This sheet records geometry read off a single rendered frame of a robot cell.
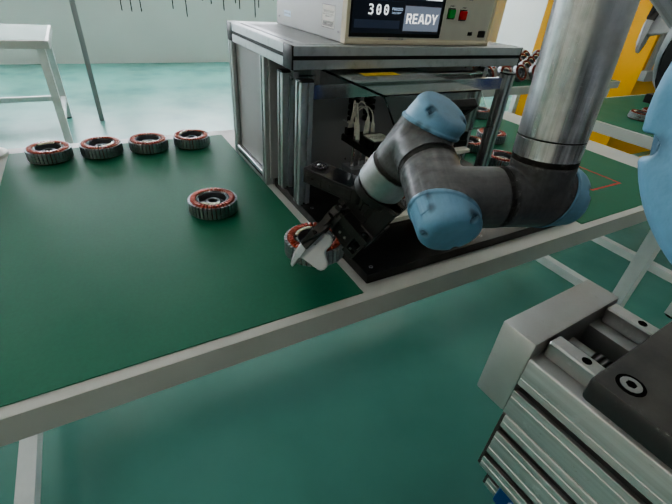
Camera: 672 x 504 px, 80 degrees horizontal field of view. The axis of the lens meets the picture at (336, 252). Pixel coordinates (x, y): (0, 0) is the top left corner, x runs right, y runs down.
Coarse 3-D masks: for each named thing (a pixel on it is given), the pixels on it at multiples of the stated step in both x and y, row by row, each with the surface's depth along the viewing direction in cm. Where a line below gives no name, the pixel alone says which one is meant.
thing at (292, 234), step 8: (304, 224) 77; (312, 224) 76; (288, 232) 73; (296, 232) 74; (304, 232) 75; (328, 232) 75; (288, 240) 71; (296, 240) 72; (336, 240) 72; (288, 248) 71; (328, 248) 70; (336, 248) 70; (288, 256) 72; (328, 256) 70; (336, 256) 71; (304, 264) 70; (328, 264) 71
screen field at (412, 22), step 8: (408, 8) 88; (416, 8) 89; (424, 8) 90; (432, 8) 91; (440, 8) 92; (408, 16) 89; (416, 16) 90; (424, 16) 91; (432, 16) 92; (408, 24) 90; (416, 24) 91; (424, 24) 92; (432, 24) 94
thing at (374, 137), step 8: (344, 136) 103; (352, 136) 103; (360, 136) 97; (368, 136) 96; (376, 136) 97; (384, 136) 97; (352, 144) 101; (360, 144) 98; (368, 144) 95; (376, 144) 93; (352, 152) 103; (360, 152) 104; (368, 152) 95; (352, 160) 104; (360, 160) 106
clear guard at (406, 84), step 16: (352, 80) 79; (368, 80) 80; (384, 80) 81; (400, 80) 83; (416, 80) 84; (432, 80) 85; (448, 80) 87; (384, 96) 71; (400, 96) 72; (416, 96) 73; (448, 96) 77; (464, 96) 79; (480, 96) 80; (400, 112) 71; (480, 112) 79
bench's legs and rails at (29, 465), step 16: (544, 256) 193; (640, 256) 155; (560, 272) 186; (576, 272) 183; (624, 272) 161; (640, 272) 156; (624, 288) 163; (624, 304) 168; (32, 448) 100; (32, 464) 97; (16, 480) 94; (32, 480) 94; (16, 496) 91; (32, 496) 91
